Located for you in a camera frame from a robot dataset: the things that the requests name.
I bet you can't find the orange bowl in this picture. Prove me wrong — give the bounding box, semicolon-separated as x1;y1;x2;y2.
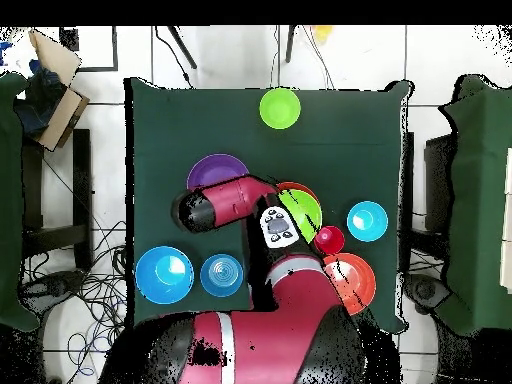
275;181;321;205
321;252;377;317

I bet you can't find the green cloth side table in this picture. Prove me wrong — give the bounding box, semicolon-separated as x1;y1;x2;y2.
435;73;512;337
0;71;41;333

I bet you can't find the purple bowl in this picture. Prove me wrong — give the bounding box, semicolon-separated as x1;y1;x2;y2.
186;153;251;192

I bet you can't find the black metal frame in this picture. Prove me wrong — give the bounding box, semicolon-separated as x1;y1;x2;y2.
58;25;120;73

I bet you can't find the black tripod leg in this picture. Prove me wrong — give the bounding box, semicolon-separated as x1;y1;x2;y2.
166;25;198;70
284;25;297;64

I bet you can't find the translucent blue straight-sided bowl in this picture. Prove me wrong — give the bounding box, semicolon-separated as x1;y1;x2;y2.
199;253;245;299

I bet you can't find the large blue bowl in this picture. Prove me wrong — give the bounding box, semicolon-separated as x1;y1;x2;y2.
134;245;196;306

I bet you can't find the red cup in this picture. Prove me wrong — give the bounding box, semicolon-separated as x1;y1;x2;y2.
313;225;346;256

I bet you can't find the small blue ribbed bowl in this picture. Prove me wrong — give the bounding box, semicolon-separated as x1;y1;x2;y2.
346;200;390;243

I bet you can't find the dark green tablecloth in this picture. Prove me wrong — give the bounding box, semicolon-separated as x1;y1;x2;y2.
124;77;413;333

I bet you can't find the cardboard box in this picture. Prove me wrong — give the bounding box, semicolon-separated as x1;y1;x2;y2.
27;28;91;153

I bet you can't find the black stand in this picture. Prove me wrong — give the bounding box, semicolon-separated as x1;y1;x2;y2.
21;128;94;270

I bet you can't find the dark blue cloth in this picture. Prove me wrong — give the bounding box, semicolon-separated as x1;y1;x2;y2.
15;59;65;137

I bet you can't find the small green bowl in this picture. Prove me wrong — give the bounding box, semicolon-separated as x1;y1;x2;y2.
258;87;302;130

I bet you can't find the yellow object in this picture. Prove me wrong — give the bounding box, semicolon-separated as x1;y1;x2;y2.
311;25;334;43

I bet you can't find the tangle of floor cables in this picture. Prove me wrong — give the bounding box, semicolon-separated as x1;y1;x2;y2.
23;223;133;384

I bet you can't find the large green bowl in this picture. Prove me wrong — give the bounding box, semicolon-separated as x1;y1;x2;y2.
277;188;324;244

